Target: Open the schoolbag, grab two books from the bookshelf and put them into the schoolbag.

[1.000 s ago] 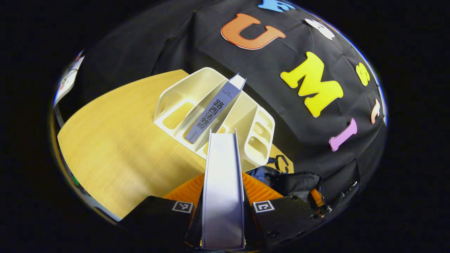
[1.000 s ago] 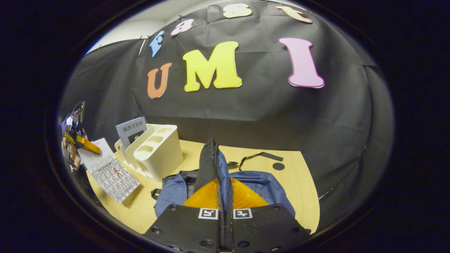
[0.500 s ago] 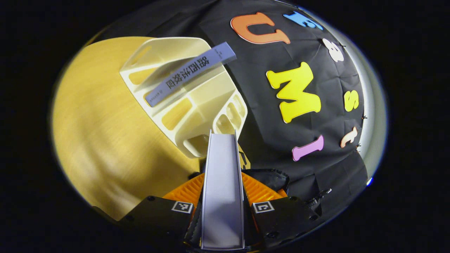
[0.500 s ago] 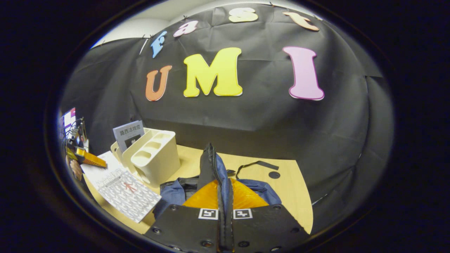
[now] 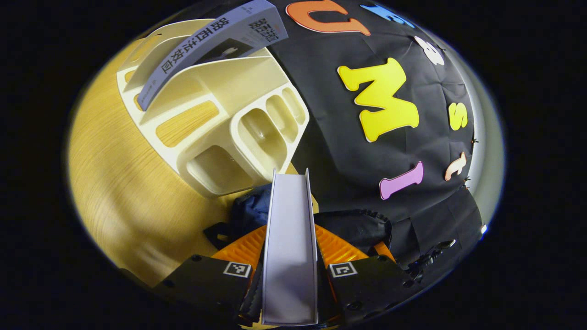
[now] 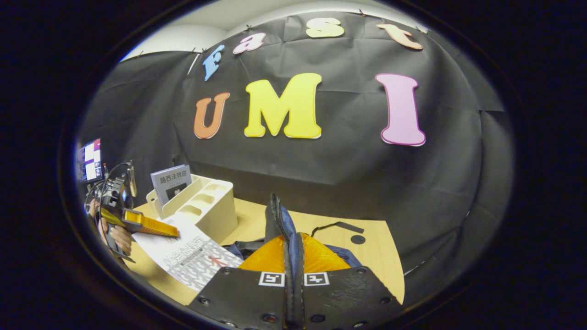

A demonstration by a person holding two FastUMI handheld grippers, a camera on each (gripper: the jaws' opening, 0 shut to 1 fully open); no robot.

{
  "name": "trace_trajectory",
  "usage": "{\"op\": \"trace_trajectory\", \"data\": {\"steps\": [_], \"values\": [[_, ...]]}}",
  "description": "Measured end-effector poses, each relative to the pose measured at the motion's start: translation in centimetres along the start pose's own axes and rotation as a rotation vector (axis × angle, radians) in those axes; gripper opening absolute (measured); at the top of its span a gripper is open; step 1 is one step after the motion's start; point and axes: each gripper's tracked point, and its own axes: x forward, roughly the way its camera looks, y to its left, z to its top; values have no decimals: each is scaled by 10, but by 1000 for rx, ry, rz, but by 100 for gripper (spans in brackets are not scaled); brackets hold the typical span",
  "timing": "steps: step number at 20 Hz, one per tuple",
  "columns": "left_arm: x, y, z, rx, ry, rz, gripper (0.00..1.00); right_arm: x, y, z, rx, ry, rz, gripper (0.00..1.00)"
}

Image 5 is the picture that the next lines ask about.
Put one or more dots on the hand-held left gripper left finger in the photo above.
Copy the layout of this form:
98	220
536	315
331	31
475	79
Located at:
206	284

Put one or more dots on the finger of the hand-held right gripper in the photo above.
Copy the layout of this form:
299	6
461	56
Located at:
383	251

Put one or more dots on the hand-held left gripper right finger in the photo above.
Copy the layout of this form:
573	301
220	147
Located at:
367	288

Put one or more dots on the white book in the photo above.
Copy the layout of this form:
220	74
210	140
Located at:
289	252

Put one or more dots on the blue schoolbag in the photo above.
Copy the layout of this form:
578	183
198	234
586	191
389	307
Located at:
250	208

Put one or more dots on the cream plastic bookshelf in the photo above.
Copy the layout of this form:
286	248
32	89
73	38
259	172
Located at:
215	82

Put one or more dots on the grey-blue book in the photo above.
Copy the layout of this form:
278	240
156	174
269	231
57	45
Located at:
197	50

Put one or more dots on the black backdrop cloth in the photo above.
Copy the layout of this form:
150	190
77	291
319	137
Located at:
330	137

